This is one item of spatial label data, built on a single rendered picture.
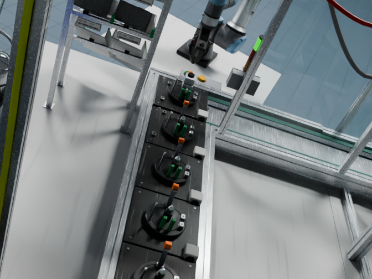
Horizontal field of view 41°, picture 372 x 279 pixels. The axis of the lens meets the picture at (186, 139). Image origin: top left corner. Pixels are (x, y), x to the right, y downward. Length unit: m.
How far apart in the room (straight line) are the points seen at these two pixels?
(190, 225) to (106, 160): 0.46
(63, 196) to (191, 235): 0.46
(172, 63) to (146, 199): 1.12
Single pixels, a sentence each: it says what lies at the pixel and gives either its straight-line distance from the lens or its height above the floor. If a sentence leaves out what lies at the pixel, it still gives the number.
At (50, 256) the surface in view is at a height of 0.86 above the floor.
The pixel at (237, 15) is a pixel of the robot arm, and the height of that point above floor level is 1.18.
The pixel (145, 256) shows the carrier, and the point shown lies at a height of 0.97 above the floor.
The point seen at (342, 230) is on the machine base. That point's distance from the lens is 2.22.
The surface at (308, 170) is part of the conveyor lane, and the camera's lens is 2.29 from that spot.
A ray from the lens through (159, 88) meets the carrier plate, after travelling 2.22.
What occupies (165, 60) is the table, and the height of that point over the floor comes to 0.86.
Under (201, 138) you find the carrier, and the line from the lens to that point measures 2.04.
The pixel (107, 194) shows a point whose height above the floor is 0.86.
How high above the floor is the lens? 2.18
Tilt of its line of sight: 37 degrees down
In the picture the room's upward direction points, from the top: 24 degrees clockwise
